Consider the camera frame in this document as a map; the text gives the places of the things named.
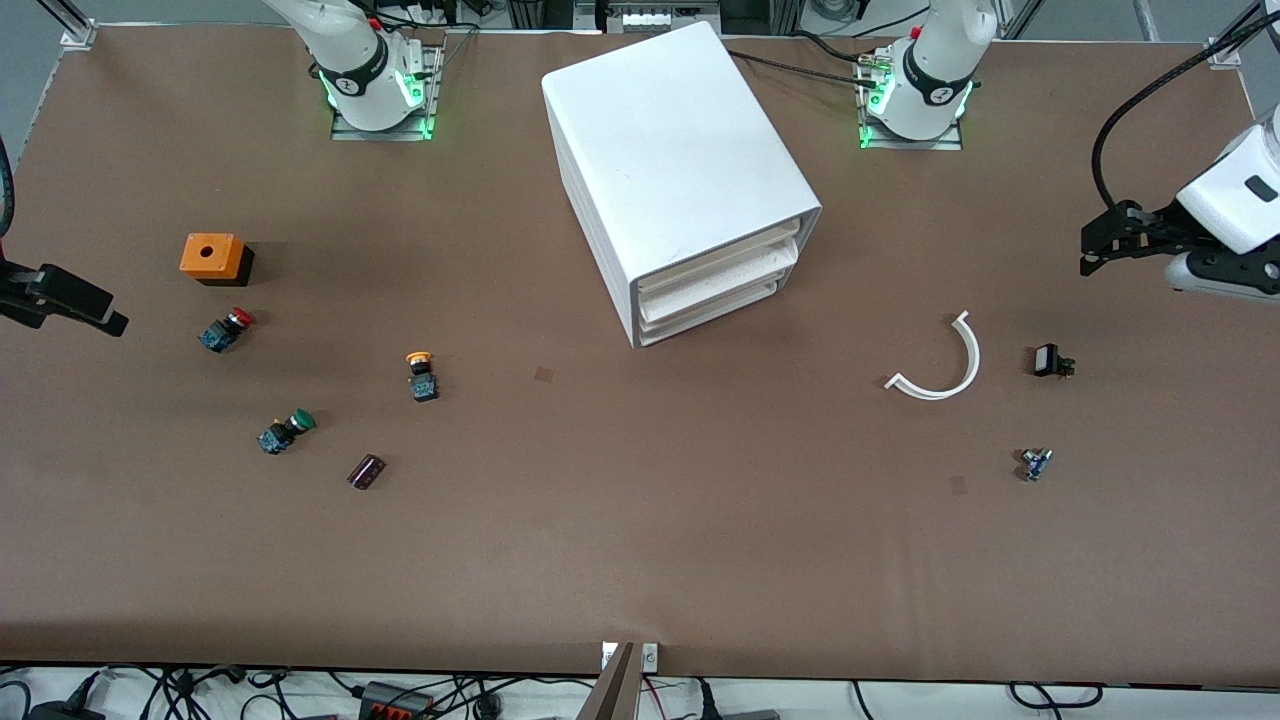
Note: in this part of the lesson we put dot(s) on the white drawer cabinet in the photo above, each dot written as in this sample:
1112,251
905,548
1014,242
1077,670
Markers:
670,140

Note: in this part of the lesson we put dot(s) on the yellow push button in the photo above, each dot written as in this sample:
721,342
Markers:
423,385

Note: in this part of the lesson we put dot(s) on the black square switch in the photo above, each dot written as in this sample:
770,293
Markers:
1047,360

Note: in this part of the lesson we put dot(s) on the black power strip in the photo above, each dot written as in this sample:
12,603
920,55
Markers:
395,702

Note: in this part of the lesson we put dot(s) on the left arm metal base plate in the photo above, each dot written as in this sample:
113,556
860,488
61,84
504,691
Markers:
955,143

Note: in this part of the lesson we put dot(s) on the red push button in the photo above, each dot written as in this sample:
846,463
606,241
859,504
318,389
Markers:
225,330

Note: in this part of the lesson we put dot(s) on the brown wooden post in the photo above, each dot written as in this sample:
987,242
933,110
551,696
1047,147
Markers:
612,690

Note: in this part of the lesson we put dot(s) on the small metal blue component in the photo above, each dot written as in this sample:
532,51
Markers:
1035,465

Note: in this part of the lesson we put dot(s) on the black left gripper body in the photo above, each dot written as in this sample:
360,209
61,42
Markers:
1150,229

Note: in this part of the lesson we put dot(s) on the white curved plastic clip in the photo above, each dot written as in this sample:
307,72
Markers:
972,362

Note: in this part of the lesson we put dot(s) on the orange box with hole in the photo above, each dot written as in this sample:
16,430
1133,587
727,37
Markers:
205,255

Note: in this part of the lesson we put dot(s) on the black plug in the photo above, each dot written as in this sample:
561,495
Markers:
65,712

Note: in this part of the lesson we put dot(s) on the metal corner bracket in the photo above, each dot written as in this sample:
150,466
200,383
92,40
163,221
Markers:
1222,52
78,35

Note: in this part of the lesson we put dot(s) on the white plastic drawer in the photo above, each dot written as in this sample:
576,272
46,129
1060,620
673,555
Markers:
715,312
720,291
720,268

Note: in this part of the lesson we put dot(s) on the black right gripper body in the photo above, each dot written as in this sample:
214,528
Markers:
22,289

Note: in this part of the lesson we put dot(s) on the white table edge bracket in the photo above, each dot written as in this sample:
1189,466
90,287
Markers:
650,657

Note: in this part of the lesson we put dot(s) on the dark purple cylinder capacitor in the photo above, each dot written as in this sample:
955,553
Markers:
366,472

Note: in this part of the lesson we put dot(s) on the green push button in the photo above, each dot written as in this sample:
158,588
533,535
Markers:
285,430

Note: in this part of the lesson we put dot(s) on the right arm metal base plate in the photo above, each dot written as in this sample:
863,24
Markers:
435,95

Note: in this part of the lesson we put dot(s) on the grey device with connectors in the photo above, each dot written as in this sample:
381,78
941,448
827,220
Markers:
645,15

